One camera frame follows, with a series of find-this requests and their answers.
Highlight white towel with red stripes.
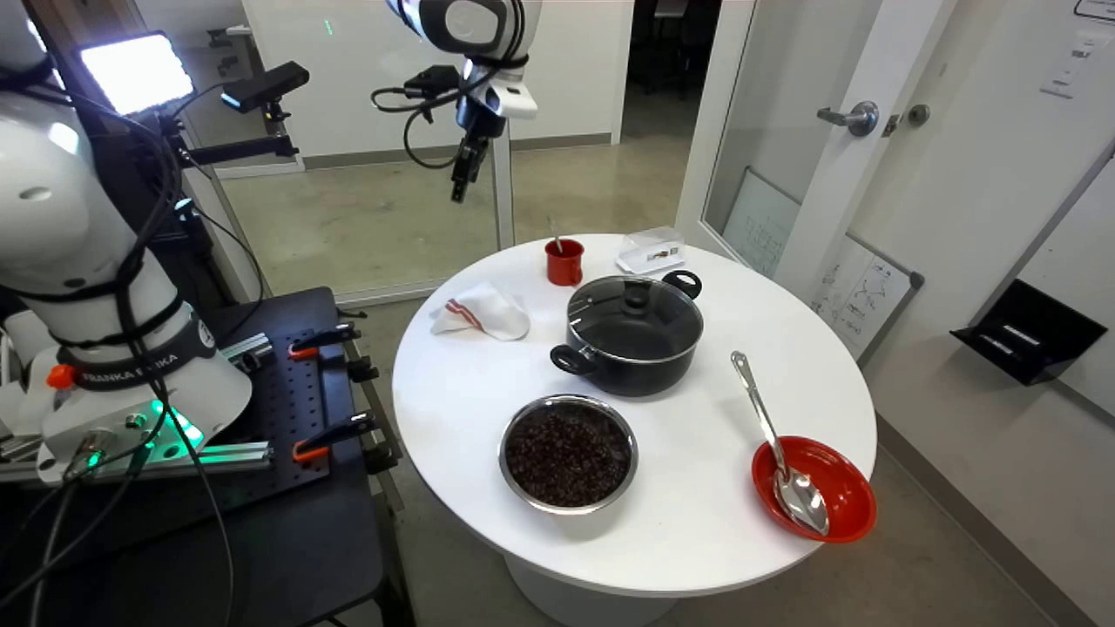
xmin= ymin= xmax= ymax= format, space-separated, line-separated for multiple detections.
xmin=427 ymin=282 xmax=532 ymax=346

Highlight small whiteboard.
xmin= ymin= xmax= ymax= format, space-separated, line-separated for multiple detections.
xmin=809 ymin=232 xmax=925 ymax=364

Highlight orange handled clamp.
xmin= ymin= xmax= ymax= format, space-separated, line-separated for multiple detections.
xmin=285 ymin=322 xmax=383 ymax=388
xmin=290 ymin=407 xmax=383 ymax=470

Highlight steel bowl of coffee beans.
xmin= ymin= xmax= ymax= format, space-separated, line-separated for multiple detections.
xmin=493 ymin=390 xmax=645 ymax=519

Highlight white door with glass panel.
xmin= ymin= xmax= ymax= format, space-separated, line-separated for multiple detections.
xmin=693 ymin=0 xmax=967 ymax=307

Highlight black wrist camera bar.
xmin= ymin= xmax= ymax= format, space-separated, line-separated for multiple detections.
xmin=398 ymin=62 xmax=465 ymax=106

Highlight black cooking pot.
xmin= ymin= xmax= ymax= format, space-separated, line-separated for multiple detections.
xmin=547 ymin=264 xmax=706 ymax=400

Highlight metal spoon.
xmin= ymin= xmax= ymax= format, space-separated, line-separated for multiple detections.
xmin=723 ymin=349 xmax=835 ymax=540

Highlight red bowl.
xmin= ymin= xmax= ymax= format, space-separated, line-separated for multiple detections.
xmin=748 ymin=431 xmax=880 ymax=547

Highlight black camera cable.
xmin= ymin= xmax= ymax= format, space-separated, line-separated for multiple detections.
xmin=369 ymin=68 xmax=490 ymax=174

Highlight black robot cart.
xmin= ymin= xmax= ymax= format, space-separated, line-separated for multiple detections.
xmin=0 ymin=285 xmax=411 ymax=627

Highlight clear plastic container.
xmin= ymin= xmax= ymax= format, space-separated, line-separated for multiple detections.
xmin=612 ymin=232 xmax=691 ymax=278

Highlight black stereo camera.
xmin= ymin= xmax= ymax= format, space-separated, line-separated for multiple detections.
xmin=216 ymin=57 xmax=313 ymax=114

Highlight red mug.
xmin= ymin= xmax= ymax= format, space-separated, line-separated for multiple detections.
xmin=541 ymin=232 xmax=590 ymax=288

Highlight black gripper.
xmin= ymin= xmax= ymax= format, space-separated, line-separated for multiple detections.
xmin=447 ymin=71 xmax=543 ymax=210

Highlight bright panel lamp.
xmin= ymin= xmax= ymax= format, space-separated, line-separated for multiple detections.
xmin=76 ymin=27 xmax=198 ymax=122

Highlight glass pot lid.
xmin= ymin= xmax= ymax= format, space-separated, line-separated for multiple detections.
xmin=565 ymin=273 xmax=706 ymax=368

